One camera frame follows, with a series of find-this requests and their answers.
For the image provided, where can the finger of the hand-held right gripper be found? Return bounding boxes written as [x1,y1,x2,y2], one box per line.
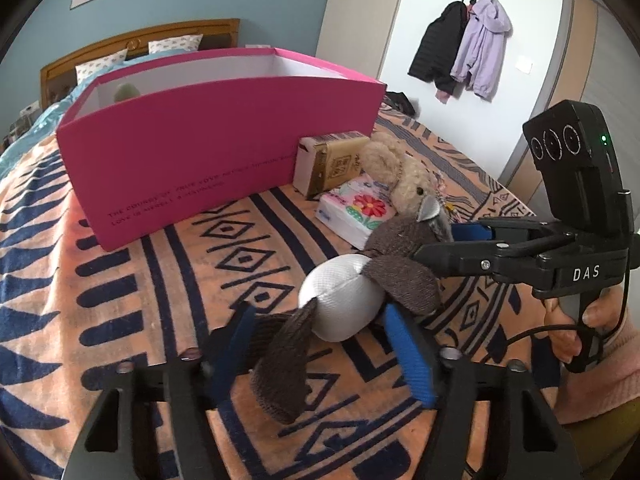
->
[410,232,576,286]
[452,217,573,243]

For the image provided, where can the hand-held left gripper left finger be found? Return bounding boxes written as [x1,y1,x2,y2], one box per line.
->
[65,305,258,480]

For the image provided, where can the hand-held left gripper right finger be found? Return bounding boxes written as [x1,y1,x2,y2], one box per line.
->
[382,305,583,480]

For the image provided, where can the brown and white plush toy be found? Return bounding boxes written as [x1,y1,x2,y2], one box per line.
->
[250,195,456,426]

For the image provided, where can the beige plush toy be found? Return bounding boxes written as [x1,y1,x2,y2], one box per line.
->
[360,132,451,221]

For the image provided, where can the floral tissue pack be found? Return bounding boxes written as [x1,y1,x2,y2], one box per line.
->
[315,175,401,251]

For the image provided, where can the pink storage box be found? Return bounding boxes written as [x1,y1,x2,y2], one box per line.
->
[56,47,387,252]

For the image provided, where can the person's right forearm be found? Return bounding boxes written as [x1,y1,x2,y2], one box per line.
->
[552,305,640,426]

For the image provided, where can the person's right hand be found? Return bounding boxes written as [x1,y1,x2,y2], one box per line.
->
[542,290,628,366]

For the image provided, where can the wooden door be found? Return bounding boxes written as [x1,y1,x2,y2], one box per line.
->
[497,0,640,211]

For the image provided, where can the orange patterned blanket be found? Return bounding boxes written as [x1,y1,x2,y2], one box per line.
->
[0,102,556,480]

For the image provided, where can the pile of dark clothes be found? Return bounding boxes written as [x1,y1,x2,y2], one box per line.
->
[384,91,418,116]

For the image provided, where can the small cardboard box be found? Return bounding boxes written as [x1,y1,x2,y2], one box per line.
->
[292,130,373,198]

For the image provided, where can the purple hooded jacket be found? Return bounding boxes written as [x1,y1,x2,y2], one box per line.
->
[450,0,513,103]

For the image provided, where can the black jacket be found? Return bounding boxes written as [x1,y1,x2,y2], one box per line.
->
[407,1,468,96]

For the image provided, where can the person's olive trousers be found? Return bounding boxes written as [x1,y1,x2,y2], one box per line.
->
[565,400,640,480]

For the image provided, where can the beige wardrobe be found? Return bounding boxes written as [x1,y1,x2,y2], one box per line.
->
[315,0,413,83]

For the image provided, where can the green plush toy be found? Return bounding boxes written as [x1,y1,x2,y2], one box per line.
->
[112,82,140,106]

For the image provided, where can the blue floral duvet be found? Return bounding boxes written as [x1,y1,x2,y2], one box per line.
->
[0,49,201,176]

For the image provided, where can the cluttered nightstand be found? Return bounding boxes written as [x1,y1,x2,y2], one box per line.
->
[0,102,41,151]

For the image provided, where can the white patterned pillow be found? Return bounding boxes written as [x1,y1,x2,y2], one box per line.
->
[148,35,204,56]
[75,50,131,83]

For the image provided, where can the wooden headboard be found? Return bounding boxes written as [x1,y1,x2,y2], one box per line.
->
[40,18,242,111]

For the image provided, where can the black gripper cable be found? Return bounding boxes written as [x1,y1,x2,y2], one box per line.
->
[502,260,632,348]

